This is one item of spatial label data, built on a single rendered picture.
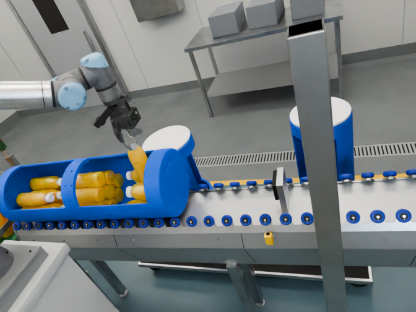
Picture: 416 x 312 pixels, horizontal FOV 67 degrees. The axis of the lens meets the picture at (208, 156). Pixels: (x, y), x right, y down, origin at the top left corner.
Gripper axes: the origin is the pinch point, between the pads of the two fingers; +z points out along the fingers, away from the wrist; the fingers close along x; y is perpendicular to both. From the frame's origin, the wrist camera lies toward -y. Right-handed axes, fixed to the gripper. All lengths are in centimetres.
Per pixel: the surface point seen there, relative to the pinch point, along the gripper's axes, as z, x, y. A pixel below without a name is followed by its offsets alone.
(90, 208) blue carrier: 20.4, -13.8, -23.3
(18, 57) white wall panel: 27, 343, -391
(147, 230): 38.1, -11.0, -5.0
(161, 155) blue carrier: 7.1, 0.3, 10.5
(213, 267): 116, 21, -4
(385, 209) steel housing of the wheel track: 37, -4, 88
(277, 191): 25, -4, 52
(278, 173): 22, 2, 53
